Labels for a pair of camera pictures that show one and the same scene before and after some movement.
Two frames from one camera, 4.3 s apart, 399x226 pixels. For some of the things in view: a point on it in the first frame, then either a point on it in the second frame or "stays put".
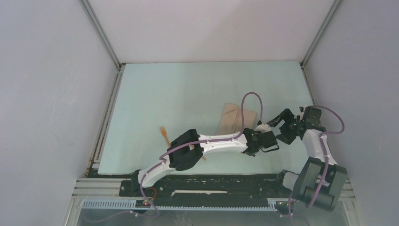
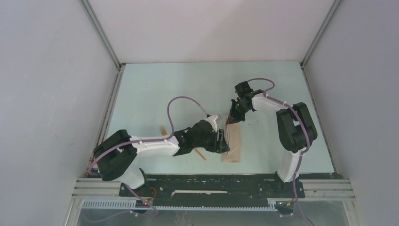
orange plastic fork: [163, 132] stays put
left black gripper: [253, 155] → [222, 146]
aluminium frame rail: [99, 188] stays put
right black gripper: [286, 115] → [233, 114]
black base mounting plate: [212, 187] stays put
